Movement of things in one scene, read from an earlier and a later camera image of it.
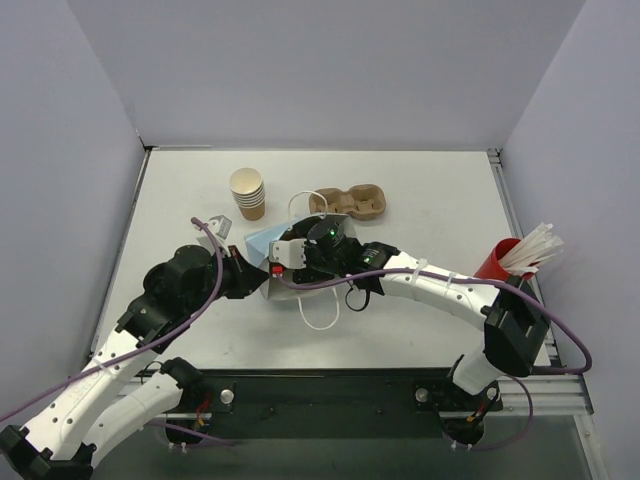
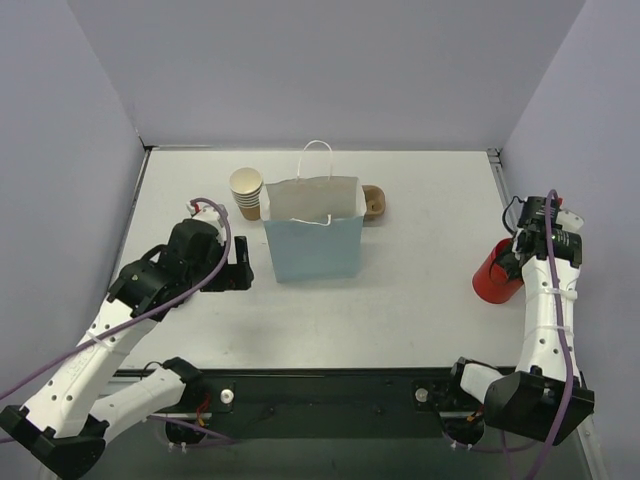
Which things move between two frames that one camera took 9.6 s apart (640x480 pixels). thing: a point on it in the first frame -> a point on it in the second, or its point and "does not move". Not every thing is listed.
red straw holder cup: [491, 268] does not move
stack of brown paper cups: [248, 190] does not move
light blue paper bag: [257, 247] -> [314, 226]
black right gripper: [304, 273] -> [507, 265]
